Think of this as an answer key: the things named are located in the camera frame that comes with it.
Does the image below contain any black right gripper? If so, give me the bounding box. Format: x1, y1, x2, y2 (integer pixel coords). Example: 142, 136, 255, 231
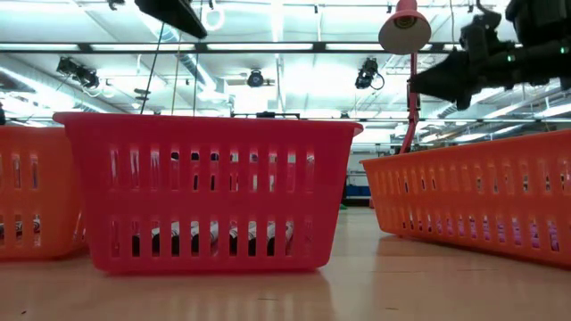
409, 42, 532, 111

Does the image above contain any orange plastic basket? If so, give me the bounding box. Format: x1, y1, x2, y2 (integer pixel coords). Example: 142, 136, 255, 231
360, 128, 571, 270
0, 126, 89, 262

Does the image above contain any red plastic basket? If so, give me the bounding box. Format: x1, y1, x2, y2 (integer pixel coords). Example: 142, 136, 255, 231
52, 111, 365, 274

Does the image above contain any red desk lamp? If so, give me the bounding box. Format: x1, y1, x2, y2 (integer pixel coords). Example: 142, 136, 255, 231
377, 0, 433, 155

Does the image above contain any blue bin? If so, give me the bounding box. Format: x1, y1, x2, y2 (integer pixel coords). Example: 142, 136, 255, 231
345, 184, 372, 198

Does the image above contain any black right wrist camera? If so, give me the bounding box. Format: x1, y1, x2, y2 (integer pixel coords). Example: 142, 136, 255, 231
459, 9, 504, 51

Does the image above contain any black hanging cable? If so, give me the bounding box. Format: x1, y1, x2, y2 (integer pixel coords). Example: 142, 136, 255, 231
139, 21, 166, 115

